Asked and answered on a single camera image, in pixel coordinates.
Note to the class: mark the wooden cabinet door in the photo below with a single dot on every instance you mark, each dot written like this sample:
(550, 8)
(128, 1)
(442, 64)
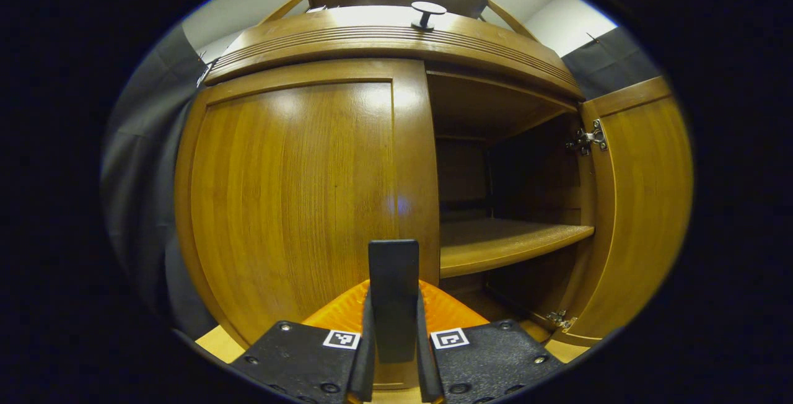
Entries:
(291, 193)
(644, 206)

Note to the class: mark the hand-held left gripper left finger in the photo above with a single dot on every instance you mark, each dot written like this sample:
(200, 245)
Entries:
(362, 367)

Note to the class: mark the metal door hinge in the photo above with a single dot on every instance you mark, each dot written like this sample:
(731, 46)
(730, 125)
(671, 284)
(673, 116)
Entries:
(560, 319)
(588, 139)

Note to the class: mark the black round drawer knob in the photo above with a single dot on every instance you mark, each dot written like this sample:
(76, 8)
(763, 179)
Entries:
(427, 7)

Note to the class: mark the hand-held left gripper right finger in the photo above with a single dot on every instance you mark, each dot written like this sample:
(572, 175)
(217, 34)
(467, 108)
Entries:
(427, 367)

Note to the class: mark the wooden cabinet drawer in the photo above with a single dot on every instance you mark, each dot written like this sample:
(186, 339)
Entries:
(347, 38)

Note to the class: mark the wooden double-door shoe cabinet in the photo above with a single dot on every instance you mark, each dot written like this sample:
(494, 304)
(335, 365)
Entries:
(533, 175)

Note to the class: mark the wooden cabinet shelf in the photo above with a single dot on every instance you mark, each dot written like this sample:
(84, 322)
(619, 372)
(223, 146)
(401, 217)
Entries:
(495, 243)

